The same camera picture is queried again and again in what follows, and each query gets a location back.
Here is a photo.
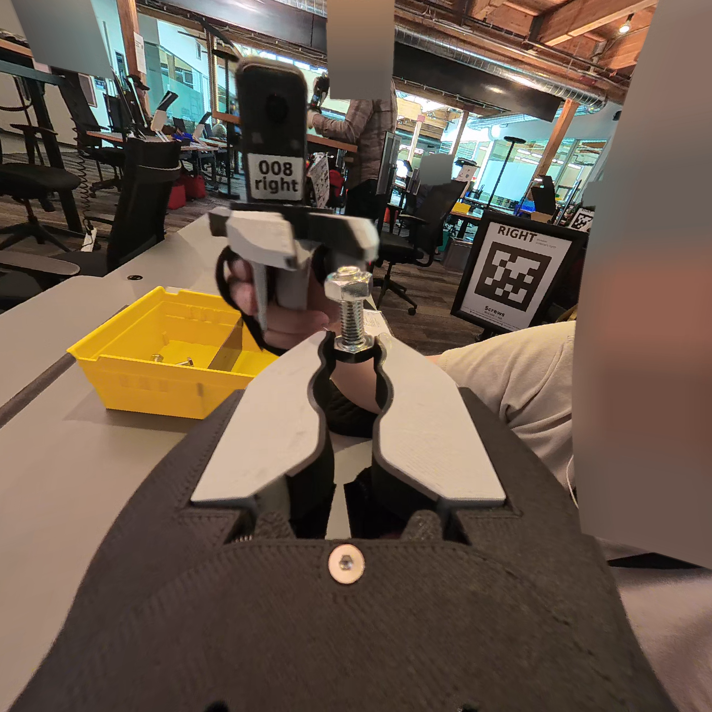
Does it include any framed marker sign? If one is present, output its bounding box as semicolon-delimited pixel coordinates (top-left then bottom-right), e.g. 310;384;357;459
451;210;590;340

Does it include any person's right hand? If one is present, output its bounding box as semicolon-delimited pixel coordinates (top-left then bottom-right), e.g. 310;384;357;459
227;258;386;416

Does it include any silver threaded bolt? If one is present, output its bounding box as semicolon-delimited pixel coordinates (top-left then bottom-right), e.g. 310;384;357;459
333;265;376;353

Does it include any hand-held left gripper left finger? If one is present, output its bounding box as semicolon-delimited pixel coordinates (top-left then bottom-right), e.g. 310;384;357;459
190;331;336;510

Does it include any clear bin divider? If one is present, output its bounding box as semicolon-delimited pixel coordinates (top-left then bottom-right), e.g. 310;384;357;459
208;317;246;370

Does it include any long wooden desk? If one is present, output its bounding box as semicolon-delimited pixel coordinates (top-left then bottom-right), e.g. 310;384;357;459
211;110;359;154

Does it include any yellow plastic bin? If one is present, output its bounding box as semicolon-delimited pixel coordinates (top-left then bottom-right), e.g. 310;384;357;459
67;286;279;421

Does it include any black floor lamp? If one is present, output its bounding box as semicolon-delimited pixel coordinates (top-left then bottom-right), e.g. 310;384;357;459
210;47;244;200
491;135;529;211

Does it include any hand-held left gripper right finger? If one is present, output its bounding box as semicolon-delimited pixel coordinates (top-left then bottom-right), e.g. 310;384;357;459
372;334;508;510

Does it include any silver hex nut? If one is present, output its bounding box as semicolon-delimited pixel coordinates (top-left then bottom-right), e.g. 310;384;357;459
324;277;372;306

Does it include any coiled black cable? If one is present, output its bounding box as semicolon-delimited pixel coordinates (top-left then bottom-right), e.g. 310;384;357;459
77;147;94;226

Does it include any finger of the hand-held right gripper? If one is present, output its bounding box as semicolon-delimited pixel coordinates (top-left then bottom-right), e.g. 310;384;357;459
224;213;299;334
311;217;383;268

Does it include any wooden desk with dark frame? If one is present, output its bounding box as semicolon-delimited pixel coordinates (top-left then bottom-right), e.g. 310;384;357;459
0;39;84;237

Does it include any white paper sheet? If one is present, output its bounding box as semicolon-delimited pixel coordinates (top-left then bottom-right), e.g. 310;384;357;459
360;309;395;338

